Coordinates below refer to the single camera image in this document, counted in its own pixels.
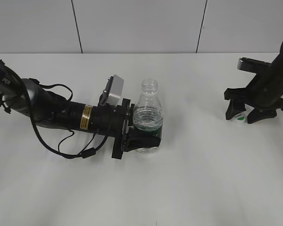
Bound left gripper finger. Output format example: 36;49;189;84
124;127;161;152

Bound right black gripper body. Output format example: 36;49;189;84
224;88;283;111

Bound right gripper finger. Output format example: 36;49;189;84
225;99;246;120
247;109;277;124

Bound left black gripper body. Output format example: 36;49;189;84
91;98;134;159

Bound white green bottle cap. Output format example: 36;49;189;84
230;107;247;124

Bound clear Cestbon water bottle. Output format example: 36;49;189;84
133;78;165;155

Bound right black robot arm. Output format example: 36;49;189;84
224;41;283;124

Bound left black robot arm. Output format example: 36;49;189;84
0;60;161;159

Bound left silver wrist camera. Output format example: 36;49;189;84
99;75;124;106

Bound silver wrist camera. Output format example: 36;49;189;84
99;75;124;106
237;57;270;73

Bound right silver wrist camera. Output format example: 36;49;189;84
237;57;270;73

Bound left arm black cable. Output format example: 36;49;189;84
0;61;109;160

